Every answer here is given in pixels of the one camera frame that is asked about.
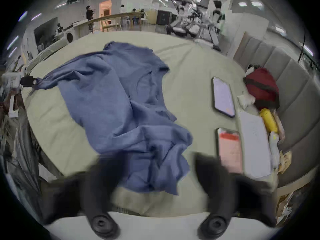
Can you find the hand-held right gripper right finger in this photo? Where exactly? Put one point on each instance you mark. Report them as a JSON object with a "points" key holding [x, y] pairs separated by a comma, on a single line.
{"points": [[215, 184]]}

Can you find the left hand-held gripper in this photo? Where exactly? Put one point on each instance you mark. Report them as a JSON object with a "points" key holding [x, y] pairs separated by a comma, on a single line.
{"points": [[11, 78]]}

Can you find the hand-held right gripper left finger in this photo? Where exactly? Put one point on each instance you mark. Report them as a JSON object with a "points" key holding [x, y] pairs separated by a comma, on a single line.
{"points": [[100, 184]]}

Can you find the blue shirt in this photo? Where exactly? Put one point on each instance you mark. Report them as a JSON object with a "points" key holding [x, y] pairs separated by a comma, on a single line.
{"points": [[112, 96]]}

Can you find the person's left hand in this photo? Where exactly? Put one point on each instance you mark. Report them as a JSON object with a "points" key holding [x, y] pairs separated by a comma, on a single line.
{"points": [[17, 101]]}

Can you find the phone with pink screen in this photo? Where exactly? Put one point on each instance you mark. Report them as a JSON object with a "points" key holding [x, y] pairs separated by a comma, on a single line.
{"points": [[230, 149]]}

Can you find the white paper sheet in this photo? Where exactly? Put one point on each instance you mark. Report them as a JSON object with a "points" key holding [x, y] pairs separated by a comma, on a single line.
{"points": [[255, 141]]}

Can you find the white washing machine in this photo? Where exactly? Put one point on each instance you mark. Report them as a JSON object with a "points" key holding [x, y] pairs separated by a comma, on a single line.
{"points": [[69, 36]]}

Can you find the yellow bottle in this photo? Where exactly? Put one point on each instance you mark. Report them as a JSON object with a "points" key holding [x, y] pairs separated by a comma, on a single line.
{"points": [[269, 120]]}

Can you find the phone with pale screen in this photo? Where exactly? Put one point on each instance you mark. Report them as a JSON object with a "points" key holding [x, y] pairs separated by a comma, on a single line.
{"points": [[223, 96]]}

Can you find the white crumpled tissue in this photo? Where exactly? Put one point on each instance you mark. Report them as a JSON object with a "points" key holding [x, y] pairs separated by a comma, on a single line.
{"points": [[245, 101]]}

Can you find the wooden chair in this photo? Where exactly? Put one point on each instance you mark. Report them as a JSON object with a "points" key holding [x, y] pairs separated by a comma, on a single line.
{"points": [[111, 24]]}

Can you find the red bag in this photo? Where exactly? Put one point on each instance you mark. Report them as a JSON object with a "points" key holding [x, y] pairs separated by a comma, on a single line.
{"points": [[262, 86]]}

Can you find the bed with pale green sheet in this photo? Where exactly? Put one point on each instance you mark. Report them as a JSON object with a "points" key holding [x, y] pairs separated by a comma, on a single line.
{"points": [[190, 66]]}

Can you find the grey padded headboard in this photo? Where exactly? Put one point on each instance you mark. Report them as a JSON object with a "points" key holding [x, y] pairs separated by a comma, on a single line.
{"points": [[295, 94]]}

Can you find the black cabinet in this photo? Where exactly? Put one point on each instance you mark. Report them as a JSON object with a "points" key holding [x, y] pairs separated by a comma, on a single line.
{"points": [[163, 17]]}

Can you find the white and black robot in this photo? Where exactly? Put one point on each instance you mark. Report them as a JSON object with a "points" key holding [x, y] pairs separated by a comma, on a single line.
{"points": [[216, 21]]}

